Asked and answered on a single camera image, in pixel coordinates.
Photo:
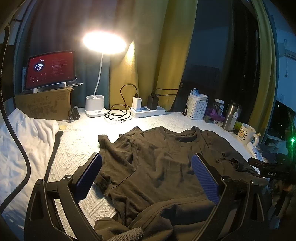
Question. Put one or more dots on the white cartoon mug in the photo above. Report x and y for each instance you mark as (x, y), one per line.
(247, 134)

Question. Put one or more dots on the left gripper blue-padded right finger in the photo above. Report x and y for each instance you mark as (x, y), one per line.
(238, 213)

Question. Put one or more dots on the dark brown t-shirt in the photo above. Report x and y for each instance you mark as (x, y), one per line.
(149, 178)

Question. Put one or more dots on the white desk lamp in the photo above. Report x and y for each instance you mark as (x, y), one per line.
(105, 43)

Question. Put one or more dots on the black charger plug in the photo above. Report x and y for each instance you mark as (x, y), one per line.
(152, 101)

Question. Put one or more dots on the white textured bed cover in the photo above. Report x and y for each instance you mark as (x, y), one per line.
(78, 142)

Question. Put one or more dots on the white charger plug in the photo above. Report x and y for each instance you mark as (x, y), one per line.
(136, 103)

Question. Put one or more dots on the stainless steel tumbler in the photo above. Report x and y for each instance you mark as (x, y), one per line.
(232, 114)

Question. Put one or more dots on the tablet with red screen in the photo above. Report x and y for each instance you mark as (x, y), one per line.
(49, 69)

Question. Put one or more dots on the white cream tube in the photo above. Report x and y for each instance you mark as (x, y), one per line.
(254, 151)

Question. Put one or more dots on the yellow curtain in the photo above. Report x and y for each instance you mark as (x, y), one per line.
(158, 36)

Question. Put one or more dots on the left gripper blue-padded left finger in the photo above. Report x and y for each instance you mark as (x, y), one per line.
(42, 218)

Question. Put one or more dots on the white power strip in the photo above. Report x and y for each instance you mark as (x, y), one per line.
(146, 112)

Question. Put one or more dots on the purple cloth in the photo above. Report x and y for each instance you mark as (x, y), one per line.
(214, 115)

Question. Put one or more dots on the white perforated plastic basket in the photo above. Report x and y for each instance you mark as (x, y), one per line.
(196, 105)

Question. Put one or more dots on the brown cardboard box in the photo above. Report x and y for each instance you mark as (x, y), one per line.
(49, 105)

